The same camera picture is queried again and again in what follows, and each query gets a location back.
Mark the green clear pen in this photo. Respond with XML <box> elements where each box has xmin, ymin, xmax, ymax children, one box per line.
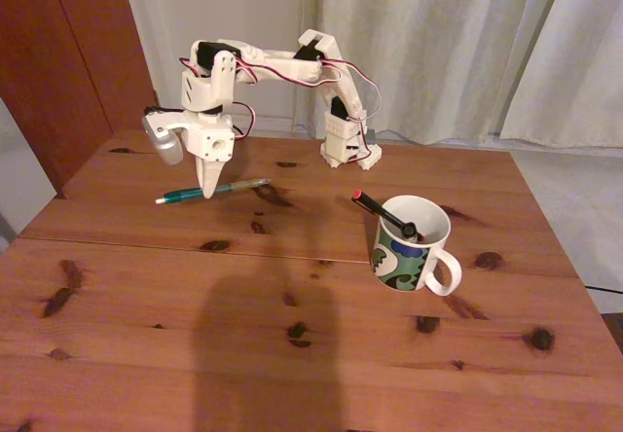
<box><xmin>155</xmin><ymin>177</ymin><xmax>272</xmax><ymax>205</ymax></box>

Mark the black pen with red end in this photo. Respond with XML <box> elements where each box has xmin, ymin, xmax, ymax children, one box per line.
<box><xmin>350</xmin><ymin>189</ymin><xmax>421</xmax><ymax>243</ymax></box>

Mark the brown wooden cabinet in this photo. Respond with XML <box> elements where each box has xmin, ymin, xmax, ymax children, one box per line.
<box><xmin>0</xmin><ymin>0</ymin><xmax>165</xmax><ymax>195</ymax></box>

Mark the white mug with green pattern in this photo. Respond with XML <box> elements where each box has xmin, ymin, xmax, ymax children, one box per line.
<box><xmin>370</xmin><ymin>194</ymin><xmax>463</xmax><ymax>298</ymax></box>

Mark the white curtain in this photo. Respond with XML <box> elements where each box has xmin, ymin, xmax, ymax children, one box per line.
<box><xmin>500</xmin><ymin>0</ymin><xmax>623</xmax><ymax>149</ymax></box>
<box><xmin>291</xmin><ymin>0</ymin><xmax>570</xmax><ymax>149</ymax></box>

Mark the dark brown furniture piece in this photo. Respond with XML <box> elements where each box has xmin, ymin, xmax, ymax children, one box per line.
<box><xmin>599</xmin><ymin>311</ymin><xmax>623</xmax><ymax>355</ymax></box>

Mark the silver camera box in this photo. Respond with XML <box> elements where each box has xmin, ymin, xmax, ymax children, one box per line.
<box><xmin>140</xmin><ymin>106</ymin><xmax>189</xmax><ymax>167</ymax></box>

